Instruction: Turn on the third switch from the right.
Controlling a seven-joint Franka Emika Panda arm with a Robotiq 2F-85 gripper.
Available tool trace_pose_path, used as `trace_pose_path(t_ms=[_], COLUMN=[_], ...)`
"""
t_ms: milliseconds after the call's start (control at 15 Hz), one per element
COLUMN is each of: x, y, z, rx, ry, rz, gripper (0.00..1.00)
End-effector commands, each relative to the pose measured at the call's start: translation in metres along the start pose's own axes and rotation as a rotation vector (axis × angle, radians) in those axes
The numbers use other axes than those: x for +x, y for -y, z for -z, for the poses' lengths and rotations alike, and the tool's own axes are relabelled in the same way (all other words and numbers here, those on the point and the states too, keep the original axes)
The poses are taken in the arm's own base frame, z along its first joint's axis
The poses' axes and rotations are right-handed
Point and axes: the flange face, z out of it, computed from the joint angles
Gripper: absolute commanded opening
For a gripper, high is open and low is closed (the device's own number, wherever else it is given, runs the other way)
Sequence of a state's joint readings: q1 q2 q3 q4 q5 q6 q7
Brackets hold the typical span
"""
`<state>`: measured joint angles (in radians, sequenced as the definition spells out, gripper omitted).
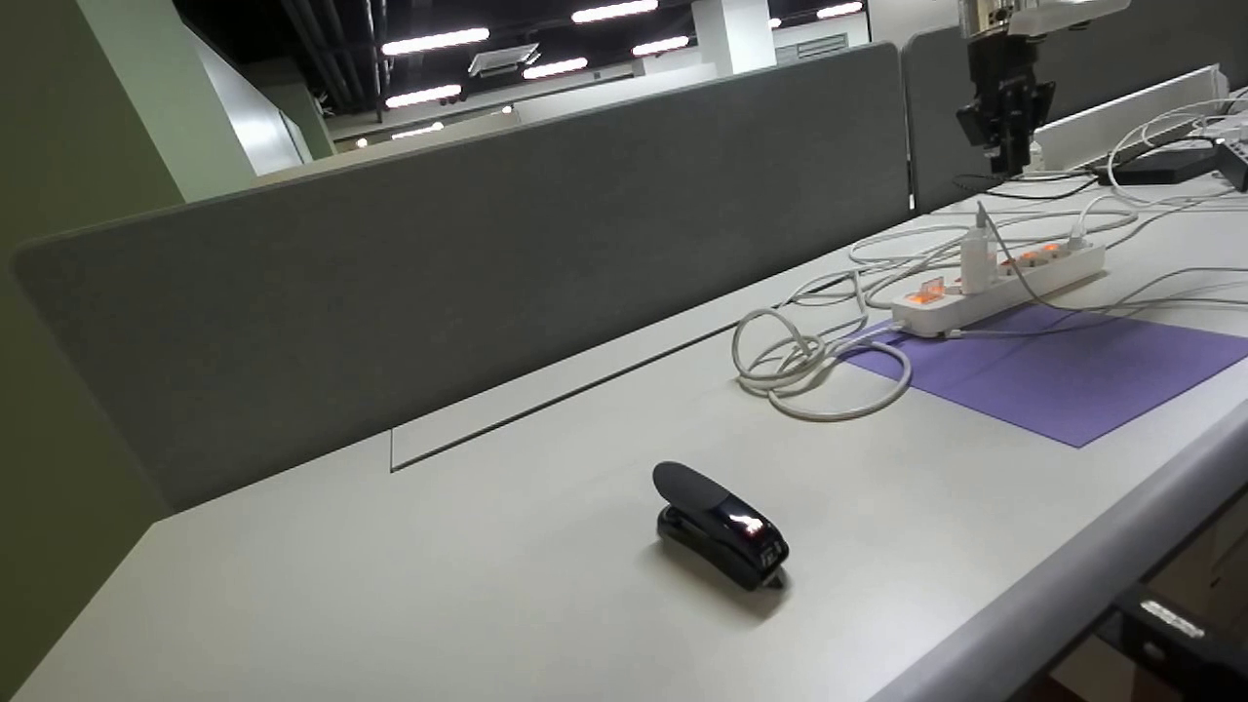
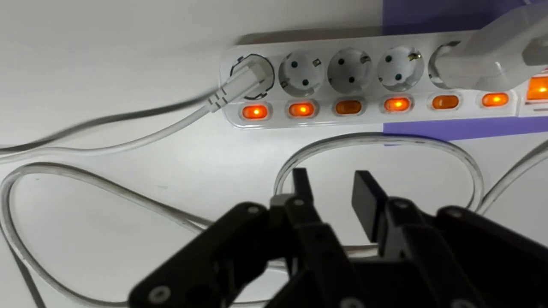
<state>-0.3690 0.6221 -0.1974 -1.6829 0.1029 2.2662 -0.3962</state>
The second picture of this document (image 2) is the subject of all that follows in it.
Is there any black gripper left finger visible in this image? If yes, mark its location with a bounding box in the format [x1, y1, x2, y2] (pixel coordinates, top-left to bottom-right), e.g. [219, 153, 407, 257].
[293, 168, 313, 206]

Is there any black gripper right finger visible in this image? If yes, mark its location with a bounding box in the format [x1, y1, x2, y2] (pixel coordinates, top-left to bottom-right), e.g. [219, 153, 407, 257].
[351, 172, 389, 244]

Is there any white power strip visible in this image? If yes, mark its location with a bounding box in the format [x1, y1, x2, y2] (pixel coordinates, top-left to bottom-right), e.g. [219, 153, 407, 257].
[221, 31, 546, 129]

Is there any purple paper sheet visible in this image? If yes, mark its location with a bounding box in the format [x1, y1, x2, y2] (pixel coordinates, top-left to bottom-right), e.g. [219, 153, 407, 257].
[382, 0, 548, 141]

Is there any white power adapter plug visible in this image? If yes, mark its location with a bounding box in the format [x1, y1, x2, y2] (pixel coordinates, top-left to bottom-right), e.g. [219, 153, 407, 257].
[431, 2, 548, 91]

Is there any white power strip cord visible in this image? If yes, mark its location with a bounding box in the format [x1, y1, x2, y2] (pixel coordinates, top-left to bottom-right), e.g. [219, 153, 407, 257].
[272, 132, 548, 259]

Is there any white plugged cable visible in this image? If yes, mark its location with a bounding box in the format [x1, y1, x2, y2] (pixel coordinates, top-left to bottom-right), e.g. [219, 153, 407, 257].
[0, 57, 298, 308]

